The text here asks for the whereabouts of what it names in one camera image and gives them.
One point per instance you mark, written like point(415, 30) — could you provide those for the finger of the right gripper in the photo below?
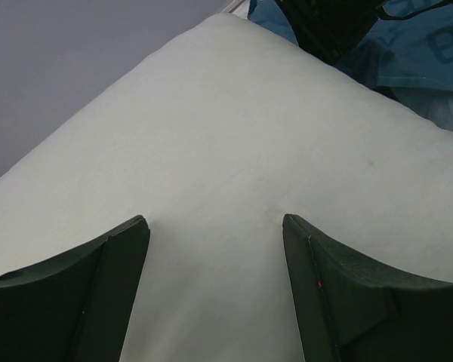
point(330, 29)

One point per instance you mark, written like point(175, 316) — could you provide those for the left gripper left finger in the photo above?
point(74, 306)

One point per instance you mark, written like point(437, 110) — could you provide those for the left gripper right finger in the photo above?
point(350, 307)

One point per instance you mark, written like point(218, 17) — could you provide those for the blue cartoon print pillowcase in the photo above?
point(407, 55)

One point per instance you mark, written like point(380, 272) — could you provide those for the white pillow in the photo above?
point(213, 139)

